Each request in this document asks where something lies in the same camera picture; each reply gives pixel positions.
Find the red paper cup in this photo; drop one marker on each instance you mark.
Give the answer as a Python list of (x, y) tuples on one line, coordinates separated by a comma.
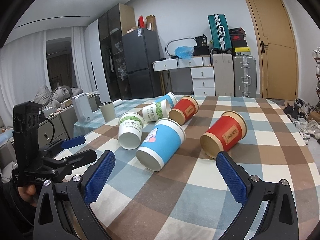
[(225, 133), (184, 110)]

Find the white drawer desk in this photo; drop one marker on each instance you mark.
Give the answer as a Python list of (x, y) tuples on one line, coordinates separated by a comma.
[(202, 72)]

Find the person's left hand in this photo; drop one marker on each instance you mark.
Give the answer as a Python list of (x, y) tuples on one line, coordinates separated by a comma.
[(27, 193)]

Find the blue plastic bag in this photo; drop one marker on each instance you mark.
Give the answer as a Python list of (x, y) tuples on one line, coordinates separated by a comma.
[(184, 52)]

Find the beige steel tumbler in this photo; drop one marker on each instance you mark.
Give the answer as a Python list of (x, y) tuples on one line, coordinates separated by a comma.
[(108, 111)]

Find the wooden shoe rack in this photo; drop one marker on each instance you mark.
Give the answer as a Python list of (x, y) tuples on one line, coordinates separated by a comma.
[(316, 57)]

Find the dark glass cabinet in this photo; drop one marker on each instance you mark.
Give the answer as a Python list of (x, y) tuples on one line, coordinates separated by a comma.
[(112, 26)]

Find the wooden door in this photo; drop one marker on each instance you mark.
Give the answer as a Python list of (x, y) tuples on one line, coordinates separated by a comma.
[(278, 61)]

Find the far green white paper cup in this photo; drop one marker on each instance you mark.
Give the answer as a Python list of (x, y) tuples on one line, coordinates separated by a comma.
[(156, 111)]

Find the near green white paper cup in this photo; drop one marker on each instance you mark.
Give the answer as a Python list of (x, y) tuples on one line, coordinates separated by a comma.
[(130, 130)]

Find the silver aluminium suitcase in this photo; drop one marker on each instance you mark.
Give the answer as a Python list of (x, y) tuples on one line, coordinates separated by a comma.
[(245, 76)]

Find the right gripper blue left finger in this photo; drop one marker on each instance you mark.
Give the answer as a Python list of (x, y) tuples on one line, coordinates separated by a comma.
[(97, 175)]

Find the black refrigerator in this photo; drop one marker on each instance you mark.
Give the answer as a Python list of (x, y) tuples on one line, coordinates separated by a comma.
[(141, 50)]

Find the grey drawer cabinet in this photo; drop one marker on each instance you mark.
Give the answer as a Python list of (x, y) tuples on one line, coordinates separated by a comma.
[(63, 121)]

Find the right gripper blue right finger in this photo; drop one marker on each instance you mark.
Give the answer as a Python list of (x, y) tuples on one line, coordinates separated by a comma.
[(235, 177)]

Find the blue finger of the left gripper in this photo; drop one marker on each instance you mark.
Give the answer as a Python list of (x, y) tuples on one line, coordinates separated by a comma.
[(72, 141), (66, 165)]

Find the beige suitcase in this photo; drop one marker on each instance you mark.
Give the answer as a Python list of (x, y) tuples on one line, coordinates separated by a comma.
[(224, 74)]

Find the near red paper cup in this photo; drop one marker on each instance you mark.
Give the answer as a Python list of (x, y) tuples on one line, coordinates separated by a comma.
[(225, 133)]

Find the green white paper cup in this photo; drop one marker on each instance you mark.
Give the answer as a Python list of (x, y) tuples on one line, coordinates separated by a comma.
[(156, 111), (130, 130)]

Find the black bag on desk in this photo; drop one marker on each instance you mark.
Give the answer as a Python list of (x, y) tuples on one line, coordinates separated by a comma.
[(201, 47)]

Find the far red paper cup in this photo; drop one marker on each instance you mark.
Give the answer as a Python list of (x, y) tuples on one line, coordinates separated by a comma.
[(184, 110)]

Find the teal suitcase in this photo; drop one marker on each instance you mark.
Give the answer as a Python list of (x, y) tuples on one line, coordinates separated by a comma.
[(220, 34)]

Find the stack of shoe boxes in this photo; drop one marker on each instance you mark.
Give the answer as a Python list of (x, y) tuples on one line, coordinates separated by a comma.
[(239, 42)]

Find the blue bunny paper cup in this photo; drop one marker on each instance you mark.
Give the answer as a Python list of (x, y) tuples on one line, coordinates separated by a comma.
[(160, 144)]

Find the grey blanket pile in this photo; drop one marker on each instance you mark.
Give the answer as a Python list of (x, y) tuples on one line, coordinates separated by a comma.
[(54, 99)]

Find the checked tablecloth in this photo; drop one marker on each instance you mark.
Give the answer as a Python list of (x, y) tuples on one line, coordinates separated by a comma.
[(188, 198)]

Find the far blue paper cup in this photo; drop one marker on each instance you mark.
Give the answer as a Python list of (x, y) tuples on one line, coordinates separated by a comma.
[(170, 97)]

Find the white air purifier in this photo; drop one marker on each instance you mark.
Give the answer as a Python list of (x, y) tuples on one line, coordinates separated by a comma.
[(82, 108)]

